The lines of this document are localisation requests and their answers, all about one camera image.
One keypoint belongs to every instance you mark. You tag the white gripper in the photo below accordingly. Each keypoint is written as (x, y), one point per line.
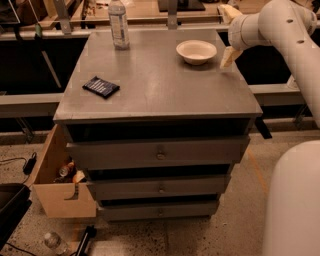
(237, 32)

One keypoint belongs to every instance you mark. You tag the white paper bowl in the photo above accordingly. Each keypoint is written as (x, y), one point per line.
(196, 52)

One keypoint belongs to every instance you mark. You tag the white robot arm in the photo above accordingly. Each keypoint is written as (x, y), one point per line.
(292, 223)

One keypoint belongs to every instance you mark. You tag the dark blue rxbar wrapper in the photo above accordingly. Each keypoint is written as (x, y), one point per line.
(101, 87)

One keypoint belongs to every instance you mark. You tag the clear plastic water bottle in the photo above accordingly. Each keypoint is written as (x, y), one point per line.
(119, 25)

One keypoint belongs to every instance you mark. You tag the top grey drawer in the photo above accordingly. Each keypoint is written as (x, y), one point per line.
(128, 154)

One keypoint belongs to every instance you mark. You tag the grey drawer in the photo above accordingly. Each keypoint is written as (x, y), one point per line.
(159, 211)
(158, 187)
(128, 154)

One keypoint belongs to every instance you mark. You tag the grey drawer cabinet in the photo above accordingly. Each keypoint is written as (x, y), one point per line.
(160, 97)

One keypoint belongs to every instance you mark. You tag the middle grey drawer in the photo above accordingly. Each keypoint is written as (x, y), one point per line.
(158, 187)

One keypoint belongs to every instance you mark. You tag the bottom grey drawer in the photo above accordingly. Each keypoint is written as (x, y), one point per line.
(159, 211)

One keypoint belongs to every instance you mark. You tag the bottle inside wooden box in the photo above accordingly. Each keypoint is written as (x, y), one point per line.
(66, 169)

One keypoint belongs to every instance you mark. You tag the open wooden box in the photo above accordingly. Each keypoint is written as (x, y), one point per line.
(59, 200)

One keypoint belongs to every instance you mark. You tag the black power adapter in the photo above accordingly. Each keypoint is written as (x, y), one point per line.
(27, 169)

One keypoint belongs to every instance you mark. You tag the black tool on floor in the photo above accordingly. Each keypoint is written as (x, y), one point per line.
(89, 233)

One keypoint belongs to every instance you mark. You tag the plastic bottle on floor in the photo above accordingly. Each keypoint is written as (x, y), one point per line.
(54, 242)

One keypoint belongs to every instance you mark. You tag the black bin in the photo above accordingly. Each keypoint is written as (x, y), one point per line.
(14, 203)

